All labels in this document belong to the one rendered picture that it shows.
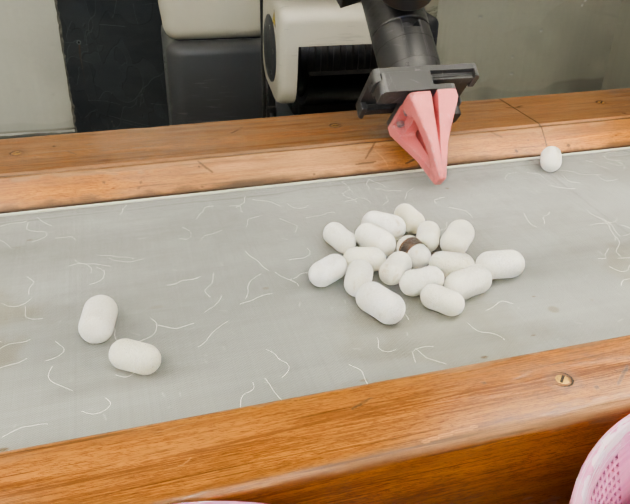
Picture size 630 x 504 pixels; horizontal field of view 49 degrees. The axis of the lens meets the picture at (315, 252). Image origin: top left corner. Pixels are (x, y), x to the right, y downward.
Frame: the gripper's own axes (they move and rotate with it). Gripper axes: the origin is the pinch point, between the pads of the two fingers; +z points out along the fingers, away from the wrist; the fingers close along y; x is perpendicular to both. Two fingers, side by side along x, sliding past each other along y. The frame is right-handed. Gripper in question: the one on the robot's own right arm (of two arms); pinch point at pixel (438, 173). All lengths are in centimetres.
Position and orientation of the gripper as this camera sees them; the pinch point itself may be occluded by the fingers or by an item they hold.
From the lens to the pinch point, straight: 63.9
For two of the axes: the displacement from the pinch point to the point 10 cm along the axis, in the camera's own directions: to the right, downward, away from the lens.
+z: 1.9, 9.3, -3.0
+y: 9.6, -1.2, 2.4
